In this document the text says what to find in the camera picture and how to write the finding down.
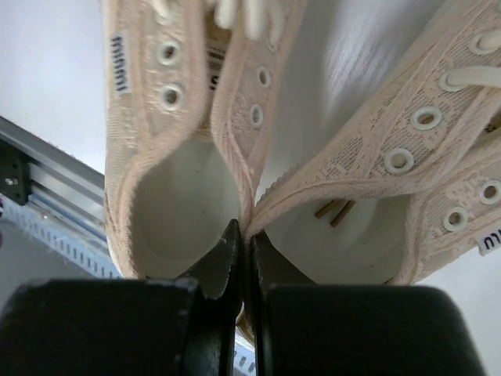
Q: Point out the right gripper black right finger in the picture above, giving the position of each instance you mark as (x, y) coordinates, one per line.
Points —
(302, 328)

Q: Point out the aluminium front rail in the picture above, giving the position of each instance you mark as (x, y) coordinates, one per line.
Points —
(58, 180)

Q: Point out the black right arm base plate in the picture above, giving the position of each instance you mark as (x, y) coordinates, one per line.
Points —
(15, 182)

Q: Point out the grey slotted cable duct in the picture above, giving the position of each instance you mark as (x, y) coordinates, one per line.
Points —
(83, 250)

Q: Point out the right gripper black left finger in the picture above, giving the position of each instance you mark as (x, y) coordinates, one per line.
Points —
(184, 326)

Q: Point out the beige lace sneaker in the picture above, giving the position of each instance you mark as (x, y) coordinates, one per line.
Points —
(191, 93)
(412, 180)

